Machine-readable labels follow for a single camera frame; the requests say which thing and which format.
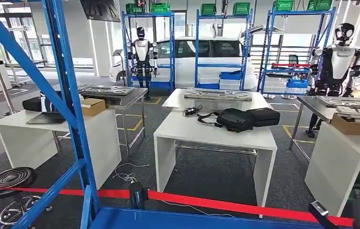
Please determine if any white panel-leg table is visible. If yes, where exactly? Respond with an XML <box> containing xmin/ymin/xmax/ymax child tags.
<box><xmin>0</xmin><ymin>109</ymin><xmax>122</xmax><ymax>190</ymax></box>
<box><xmin>153</xmin><ymin>110</ymin><xmax>278</xmax><ymax>219</ymax></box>
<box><xmin>305</xmin><ymin>122</ymin><xmax>360</xmax><ymax>218</ymax></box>

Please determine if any open cardboard box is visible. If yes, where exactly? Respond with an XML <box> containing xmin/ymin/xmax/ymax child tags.
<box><xmin>330</xmin><ymin>113</ymin><xmax>360</xmax><ymax>137</ymax></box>

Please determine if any metal parts tray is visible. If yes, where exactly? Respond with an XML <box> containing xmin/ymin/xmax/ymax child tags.
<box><xmin>78</xmin><ymin>85</ymin><xmax>136</xmax><ymax>97</ymax></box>
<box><xmin>184</xmin><ymin>88</ymin><xmax>254</xmax><ymax>103</ymax></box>
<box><xmin>316</xmin><ymin>95</ymin><xmax>360</xmax><ymax>112</ymax></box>

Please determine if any steel workbench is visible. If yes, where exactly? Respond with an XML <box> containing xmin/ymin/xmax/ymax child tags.
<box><xmin>289</xmin><ymin>95</ymin><xmax>360</xmax><ymax>172</ymax></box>
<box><xmin>56</xmin><ymin>86</ymin><xmax>148</xmax><ymax>156</ymax></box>

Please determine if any black zip case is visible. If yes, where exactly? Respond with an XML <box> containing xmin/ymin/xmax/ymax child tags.
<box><xmin>246</xmin><ymin>107</ymin><xmax>281</xmax><ymax>128</ymax></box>

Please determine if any blue plastic bin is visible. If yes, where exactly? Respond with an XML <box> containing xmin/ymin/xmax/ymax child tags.
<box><xmin>285</xmin><ymin>79</ymin><xmax>309</xmax><ymax>89</ymax></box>
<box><xmin>219</xmin><ymin>72</ymin><xmax>243</xmax><ymax>81</ymax></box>

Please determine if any red barrier belt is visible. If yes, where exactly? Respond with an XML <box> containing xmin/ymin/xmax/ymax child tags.
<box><xmin>0</xmin><ymin>186</ymin><xmax>355</xmax><ymax>228</ymax></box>

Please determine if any black white humanoid robot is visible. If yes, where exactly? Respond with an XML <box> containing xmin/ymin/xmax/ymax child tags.
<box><xmin>127</xmin><ymin>27</ymin><xmax>159</xmax><ymax>96</ymax></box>
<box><xmin>305</xmin><ymin>22</ymin><xmax>360</xmax><ymax>139</ymax></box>

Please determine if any black backpack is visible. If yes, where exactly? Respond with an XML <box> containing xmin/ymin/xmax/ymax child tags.
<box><xmin>197</xmin><ymin>108</ymin><xmax>254</xmax><ymax>134</ymax></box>

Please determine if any long red car part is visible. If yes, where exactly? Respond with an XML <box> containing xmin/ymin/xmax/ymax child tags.
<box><xmin>272</xmin><ymin>63</ymin><xmax>311</xmax><ymax>69</ymax></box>

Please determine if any blue steel shelving rack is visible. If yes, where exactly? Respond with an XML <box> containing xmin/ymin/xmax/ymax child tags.
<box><xmin>121</xmin><ymin>11</ymin><xmax>176</xmax><ymax>93</ymax></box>
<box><xmin>0</xmin><ymin>0</ymin><xmax>326</xmax><ymax>229</ymax></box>
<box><xmin>257</xmin><ymin>7</ymin><xmax>338</xmax><ymax>96</ymax></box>
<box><xmin>195</xmin><ymin>9</ymin><xmax>254</xmax><ymax>91</ymax></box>

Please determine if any black power adapter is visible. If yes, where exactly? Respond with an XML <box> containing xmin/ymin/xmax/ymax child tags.
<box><xmin>183</xmin><ymin>105</ymin><xmax>203</xmax><ymax>118</ymax></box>

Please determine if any white topped steel bench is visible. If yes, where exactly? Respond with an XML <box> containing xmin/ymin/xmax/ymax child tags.
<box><xmin>162</xmin><ymin>88</ymin><xmax>269</xmax><ymax>112</ymax></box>

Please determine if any white car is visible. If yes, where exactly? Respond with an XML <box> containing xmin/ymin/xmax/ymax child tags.
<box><xmin>109</xmin><ymin>36</ymin><xmax>258</xmax><ymax>91</ymax></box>

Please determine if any small cardboard box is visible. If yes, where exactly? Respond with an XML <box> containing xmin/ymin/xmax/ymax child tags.
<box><xmin>80</xmin><ymin>98</ymin><xmax>106</xmax><ymax>117</ymax></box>

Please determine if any black laptop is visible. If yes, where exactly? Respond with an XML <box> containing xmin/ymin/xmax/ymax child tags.
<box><xmin>26</xmin><ymin>92</ymin><xmax>67</xmax><ymax>125</ymax></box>

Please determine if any chrome car emblem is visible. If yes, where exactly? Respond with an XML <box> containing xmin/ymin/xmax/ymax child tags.
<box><xmin>0</xmin><ymin>195</ymin><xmax>53</xmax><ymax>227</ymax></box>

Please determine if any black soft bag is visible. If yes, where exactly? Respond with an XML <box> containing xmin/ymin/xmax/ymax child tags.
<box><xmin>22</xmin><ymin>97</ymin><xmax>43</xmax><ymax>113</ymax></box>

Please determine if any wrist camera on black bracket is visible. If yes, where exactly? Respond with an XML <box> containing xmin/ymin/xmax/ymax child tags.
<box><xmin>308</xmin><ymin>200</ymin><xmax>339</xmax><ymax>229</ymax></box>

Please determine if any black belt barrier post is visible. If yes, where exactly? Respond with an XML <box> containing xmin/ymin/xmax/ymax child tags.
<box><xmin>129</xmin><ymin>181</ymin><xmax>149</xmax><ymax>210</ymax></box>

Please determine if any white cable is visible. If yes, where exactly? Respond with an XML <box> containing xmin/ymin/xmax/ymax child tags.
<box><xmin>112</xmin><ymin>163</ymin><xmax>150</xmax><ymax>184</ymax></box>

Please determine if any black coiled rubber ring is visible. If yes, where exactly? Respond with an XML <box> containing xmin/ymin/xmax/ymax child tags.
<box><xmin>0</xmin><ymin>167</ymin><xmax>38</xmax><ymax>200</ymax></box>

